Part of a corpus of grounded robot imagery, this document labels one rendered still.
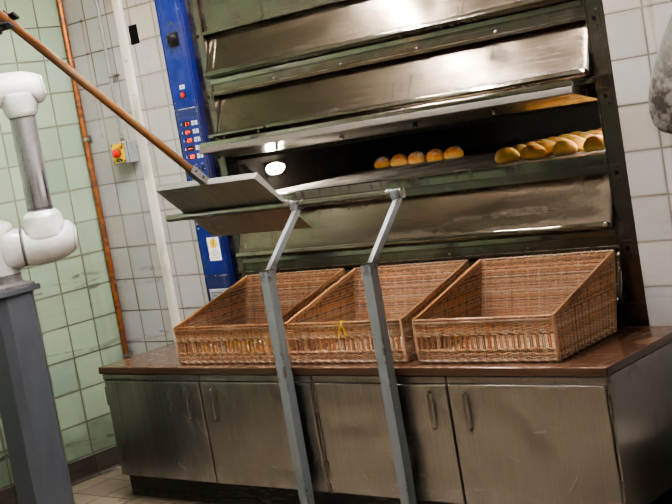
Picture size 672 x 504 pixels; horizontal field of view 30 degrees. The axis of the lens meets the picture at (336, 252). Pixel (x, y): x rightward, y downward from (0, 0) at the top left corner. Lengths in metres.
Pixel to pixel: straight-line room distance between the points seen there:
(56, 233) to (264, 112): 0.98
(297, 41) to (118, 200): 1.38
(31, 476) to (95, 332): 1.09
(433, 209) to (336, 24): 0.82
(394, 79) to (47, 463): 2.05
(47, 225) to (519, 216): 1.85
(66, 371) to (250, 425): 1.36
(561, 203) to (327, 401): 1.09
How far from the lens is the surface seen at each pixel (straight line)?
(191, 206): 5.05
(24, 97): 5.07
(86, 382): 6.02
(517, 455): 4.12
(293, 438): 4.64
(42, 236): 5.08
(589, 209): 4.39
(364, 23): 4.85
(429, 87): 4.68
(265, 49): 5.19
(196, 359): 5.05
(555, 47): 4.41
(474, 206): 4.66
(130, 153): 5.80
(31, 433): 5.15
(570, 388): 3.94
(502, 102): 4.35
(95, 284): 6.06
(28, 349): 5.13
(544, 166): 4.46
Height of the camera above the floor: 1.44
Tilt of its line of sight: 6 degrees down
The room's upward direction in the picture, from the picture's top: 10 degrees counter-clockwise
